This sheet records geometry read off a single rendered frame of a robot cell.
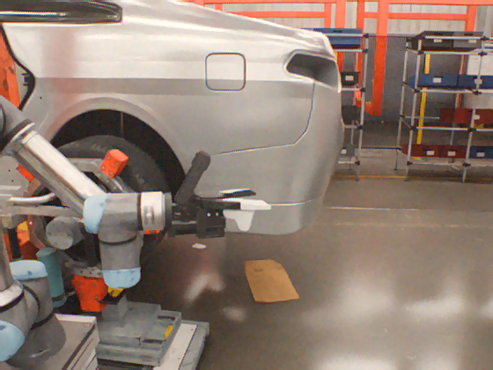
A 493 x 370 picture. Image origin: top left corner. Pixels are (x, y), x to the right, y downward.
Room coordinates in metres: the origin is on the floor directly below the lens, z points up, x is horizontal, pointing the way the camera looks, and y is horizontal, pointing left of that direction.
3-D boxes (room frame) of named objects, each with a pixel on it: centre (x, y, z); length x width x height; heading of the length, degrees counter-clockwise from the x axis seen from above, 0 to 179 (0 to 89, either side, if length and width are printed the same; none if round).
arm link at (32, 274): (0.79, 0.55, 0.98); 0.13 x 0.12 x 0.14; 10
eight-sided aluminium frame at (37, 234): (1.59, 0.74, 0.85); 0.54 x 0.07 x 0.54; 82
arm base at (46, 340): (0.80, 0.55, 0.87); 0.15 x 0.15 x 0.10
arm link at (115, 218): (0.71, 0.27, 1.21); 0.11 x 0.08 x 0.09; 100
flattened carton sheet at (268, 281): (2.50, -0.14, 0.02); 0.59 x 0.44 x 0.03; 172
